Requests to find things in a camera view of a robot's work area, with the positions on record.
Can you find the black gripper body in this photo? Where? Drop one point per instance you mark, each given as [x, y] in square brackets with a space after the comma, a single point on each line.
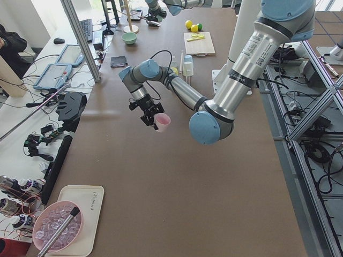
[146, 103]
[156, 16]

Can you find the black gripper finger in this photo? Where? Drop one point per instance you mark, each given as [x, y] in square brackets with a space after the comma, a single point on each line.
[149, 120]
[157, 108]

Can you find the pink cup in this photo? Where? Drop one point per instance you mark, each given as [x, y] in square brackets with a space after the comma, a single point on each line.
[162, 121]

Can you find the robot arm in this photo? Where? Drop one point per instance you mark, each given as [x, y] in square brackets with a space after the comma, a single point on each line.
[262, 27]
[175, 6]

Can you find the yellow cup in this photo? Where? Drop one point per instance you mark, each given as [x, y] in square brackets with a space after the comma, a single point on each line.
[175, 70]

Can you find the cream white cup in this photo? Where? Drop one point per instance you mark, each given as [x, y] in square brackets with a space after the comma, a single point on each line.
[188, 69]

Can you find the light blue cup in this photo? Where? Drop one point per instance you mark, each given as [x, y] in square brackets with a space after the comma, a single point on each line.
[188, 58]

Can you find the metal scoop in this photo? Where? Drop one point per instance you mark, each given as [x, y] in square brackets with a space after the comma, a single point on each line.
[151, 21]

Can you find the wooden mug tree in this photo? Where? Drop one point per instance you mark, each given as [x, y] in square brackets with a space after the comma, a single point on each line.
[130, 27]

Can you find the green bowl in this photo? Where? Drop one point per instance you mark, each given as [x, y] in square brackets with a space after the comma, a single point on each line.
[129, 38]

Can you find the whole yellow lemon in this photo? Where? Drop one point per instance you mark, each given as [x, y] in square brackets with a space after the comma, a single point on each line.
[194, 28]
[188, 24]

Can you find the yellow plastic knife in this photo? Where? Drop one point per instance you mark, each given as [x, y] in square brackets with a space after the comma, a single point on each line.
[194, 39]

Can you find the green lime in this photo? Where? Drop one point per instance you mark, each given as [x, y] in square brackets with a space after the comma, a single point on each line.
[199, 26]

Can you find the grey folded cloth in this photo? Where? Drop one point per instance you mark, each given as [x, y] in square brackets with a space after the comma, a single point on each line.
[118, 61]

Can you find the wooden cutting board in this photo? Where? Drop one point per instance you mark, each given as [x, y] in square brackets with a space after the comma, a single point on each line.
[199, 47]

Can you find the black keyboard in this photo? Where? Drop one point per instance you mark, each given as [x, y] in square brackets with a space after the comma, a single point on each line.
[87, 28]

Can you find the blue teach pendant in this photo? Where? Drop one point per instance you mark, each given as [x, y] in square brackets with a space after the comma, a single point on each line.
[53, 77]
[71, 55]

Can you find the cream tray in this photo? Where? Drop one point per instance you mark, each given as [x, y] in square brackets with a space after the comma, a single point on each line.
[88, 198]

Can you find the black computer mouse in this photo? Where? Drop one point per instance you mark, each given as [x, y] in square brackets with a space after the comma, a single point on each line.
[58, 40]

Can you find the pink bowl with ice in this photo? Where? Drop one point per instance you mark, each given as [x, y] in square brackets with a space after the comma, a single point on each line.
[50, 220]

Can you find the seated person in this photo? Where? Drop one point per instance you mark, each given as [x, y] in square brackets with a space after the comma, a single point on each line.
[11, 45]

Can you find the white wire cup rack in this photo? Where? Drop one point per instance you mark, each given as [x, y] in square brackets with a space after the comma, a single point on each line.
[179, 65]

